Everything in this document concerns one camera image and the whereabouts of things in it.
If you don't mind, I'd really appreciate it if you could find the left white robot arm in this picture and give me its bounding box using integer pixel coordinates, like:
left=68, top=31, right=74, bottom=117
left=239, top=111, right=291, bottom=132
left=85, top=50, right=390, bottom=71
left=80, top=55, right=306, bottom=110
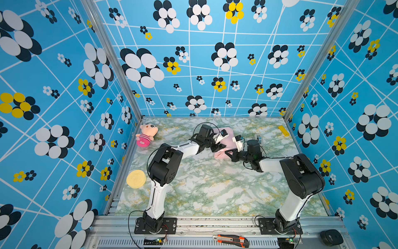
left=144, top=124, right=229, bottom=221

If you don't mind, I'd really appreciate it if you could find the black computer mouse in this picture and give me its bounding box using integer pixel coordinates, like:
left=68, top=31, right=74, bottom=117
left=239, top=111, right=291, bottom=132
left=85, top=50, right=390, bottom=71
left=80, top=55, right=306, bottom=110
left=320, top=229, right=344, bottom=247

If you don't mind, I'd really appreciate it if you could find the purple wrapping paper sheet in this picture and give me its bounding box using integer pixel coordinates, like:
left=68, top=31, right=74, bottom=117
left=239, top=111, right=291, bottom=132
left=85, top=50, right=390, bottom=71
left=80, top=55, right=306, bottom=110
left=214, top=128, right=243, bottom=160

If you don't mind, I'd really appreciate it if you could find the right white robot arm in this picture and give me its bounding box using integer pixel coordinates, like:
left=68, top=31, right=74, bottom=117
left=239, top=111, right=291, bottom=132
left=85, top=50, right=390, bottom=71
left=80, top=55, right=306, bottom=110
left=225, top=140, right=325, bottom=233

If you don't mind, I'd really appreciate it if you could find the red black utility knife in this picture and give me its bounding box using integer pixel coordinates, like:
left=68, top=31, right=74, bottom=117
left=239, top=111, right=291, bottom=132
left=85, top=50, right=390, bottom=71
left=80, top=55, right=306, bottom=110
left=212, top=234, right=250, bottom=248

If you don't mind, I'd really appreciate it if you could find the yellow round disc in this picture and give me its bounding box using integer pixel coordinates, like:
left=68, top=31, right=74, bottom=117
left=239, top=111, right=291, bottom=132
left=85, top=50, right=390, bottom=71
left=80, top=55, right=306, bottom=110
left=126, top=170, right=147, bottom=189

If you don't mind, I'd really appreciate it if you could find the pink plush doll toy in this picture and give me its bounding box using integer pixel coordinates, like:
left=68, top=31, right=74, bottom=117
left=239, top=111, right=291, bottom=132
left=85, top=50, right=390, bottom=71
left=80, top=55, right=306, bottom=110
left=136, top=123, right=159, bottom=147

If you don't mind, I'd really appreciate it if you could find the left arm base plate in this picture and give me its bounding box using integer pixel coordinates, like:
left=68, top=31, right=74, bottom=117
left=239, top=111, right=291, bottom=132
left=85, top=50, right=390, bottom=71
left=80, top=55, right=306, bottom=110
left=134, top=211, right=177, bottom=234

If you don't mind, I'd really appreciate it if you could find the yellow tape piece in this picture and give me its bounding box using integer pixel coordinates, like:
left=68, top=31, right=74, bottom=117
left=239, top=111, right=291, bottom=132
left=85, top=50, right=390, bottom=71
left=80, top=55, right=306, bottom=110
left=278, top=126, right=290, bottom=137

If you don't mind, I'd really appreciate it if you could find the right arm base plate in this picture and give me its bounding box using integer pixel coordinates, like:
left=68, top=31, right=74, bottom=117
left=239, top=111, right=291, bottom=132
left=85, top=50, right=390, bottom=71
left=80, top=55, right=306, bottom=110
left=257, top=217, right=303, bottom=236

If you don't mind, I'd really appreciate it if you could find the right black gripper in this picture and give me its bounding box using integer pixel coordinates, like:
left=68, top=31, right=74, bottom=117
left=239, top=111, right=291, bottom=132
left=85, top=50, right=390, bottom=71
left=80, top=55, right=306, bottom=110
left=224, top=148, right=253, bottom=164

